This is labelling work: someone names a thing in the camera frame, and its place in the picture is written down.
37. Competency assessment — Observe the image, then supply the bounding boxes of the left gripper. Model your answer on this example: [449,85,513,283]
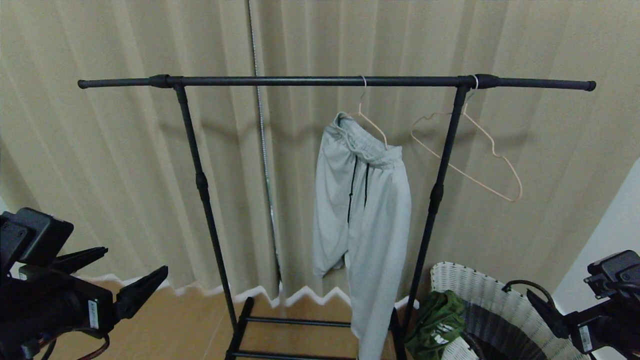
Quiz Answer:
[0,246,169,346]

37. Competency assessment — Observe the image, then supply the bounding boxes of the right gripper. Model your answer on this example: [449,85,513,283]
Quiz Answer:
[526,289,640,354]

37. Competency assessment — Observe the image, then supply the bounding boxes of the green printed garment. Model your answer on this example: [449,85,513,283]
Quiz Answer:
[405,290,468,360]

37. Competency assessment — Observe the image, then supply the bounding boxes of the pink clothes hanger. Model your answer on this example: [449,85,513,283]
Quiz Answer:
[337,76,390,151]
[411,75,524,203]

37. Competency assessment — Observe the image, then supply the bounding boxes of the pale grey shorts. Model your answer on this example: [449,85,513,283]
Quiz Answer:
[312,112,412,360]

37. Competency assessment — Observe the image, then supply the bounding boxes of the white laundry basket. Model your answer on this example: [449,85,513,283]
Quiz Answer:
[431,261,593,360]

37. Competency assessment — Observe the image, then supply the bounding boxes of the black clothes rack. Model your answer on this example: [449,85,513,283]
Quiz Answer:
[77,73,597,360]

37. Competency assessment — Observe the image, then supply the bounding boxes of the beige curtain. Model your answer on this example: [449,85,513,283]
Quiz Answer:
[0,0,640,308]

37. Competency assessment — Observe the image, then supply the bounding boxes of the metal curtain wand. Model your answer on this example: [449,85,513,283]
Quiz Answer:
[247,0,282,286]

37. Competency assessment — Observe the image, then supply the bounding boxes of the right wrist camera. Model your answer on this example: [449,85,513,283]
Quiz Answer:
[583,250,640,306]

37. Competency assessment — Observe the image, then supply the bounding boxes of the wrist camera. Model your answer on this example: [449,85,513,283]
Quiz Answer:
[0,207,75,281]
[583,250,640,306]

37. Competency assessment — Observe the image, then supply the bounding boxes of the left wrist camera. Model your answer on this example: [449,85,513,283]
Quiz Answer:
[0,207,75,281]

